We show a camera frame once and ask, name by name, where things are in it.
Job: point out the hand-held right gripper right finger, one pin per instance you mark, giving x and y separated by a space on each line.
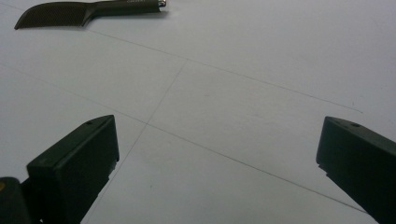
361 158

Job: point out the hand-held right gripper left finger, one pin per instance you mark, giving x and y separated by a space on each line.
81 161

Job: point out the black plastic comb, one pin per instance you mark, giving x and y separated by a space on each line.
56 14

